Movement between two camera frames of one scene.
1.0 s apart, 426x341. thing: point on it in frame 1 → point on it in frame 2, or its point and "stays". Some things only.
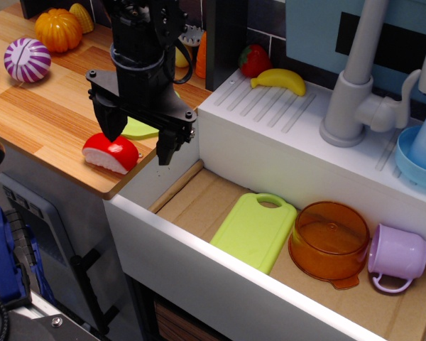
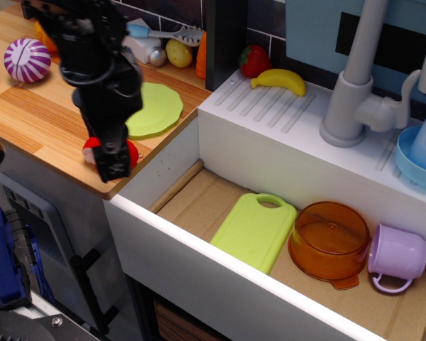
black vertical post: [226, 33] stays
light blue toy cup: [425, 153] stays
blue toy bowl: [407, 167] stays
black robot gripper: [143, 51] → [108, 92]
